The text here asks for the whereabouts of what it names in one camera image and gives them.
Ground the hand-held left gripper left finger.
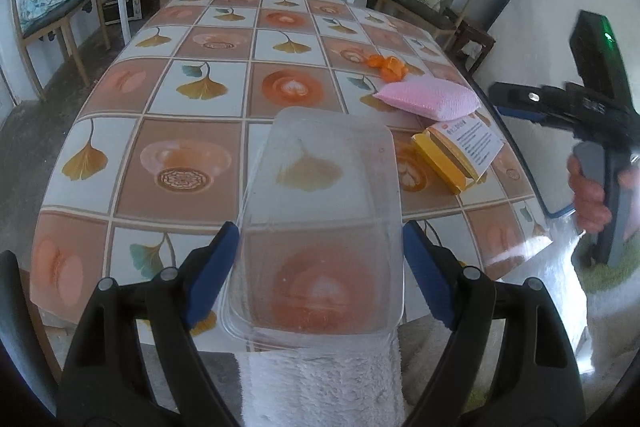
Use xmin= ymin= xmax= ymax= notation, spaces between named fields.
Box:
xmin=56 ymin=221 xmax=241 ymax=427

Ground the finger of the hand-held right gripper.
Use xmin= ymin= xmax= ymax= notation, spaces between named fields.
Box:
xmin=488 ymin=82 xmax=568 ymax=128

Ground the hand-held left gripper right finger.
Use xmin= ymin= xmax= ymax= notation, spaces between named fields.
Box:
xmin=401 ymin=219 xmax=587 ymax=427

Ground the clear plastic container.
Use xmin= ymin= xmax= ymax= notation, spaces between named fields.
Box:
xmin=217 ymin=107 xmax=406 ymax=353

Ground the person's right forearm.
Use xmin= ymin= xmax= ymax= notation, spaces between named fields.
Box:
xmin=570 ymin=227 xmax=640 ymax=378

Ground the person's right hand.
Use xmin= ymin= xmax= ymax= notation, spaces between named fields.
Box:
xmin=567 ymin=154 xmax=640 ymax=234

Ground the white mattress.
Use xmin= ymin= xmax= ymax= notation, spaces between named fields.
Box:
xmin=470 ymin=0 xmax=640 ymax=218

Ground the yellow box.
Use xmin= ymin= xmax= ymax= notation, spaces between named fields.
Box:
xmin=411 ymin=114 xmax=505 ymax=195

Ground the pink sponge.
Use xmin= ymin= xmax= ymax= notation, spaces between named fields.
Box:
xmin=374 ymin=79 xmax=482 ymax=120

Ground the wooden armchair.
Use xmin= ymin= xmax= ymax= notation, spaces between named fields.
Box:
xmin=375 ymin=0 xmax=496 ymax=68

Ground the orange peel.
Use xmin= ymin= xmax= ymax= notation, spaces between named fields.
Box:
xmin=364 ymin=54 xmax=407 ymax=82

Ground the white fuzzy garment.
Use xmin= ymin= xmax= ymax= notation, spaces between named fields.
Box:
xmin=235 ymin=332 xmax=406 ymax=427

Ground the small toaster oven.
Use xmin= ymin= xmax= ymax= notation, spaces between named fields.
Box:
xmin=102 ymin=0 xmax=146 ymax=25

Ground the wooden chair with dark seat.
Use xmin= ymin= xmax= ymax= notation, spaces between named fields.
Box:
xmin=10 ymin=0 xmax=111 ymax=102

